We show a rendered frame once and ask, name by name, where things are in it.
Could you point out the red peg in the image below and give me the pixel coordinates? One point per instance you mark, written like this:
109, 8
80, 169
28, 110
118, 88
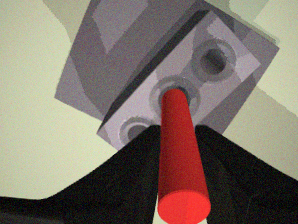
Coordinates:
182, 194

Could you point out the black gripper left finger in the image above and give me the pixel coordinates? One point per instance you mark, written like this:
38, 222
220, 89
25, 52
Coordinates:
123, 190

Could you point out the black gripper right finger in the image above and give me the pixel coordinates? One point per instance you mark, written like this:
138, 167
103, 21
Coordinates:
242, 189

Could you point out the grey plate with round holes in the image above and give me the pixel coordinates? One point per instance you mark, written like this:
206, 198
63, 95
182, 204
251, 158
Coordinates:
205, 81

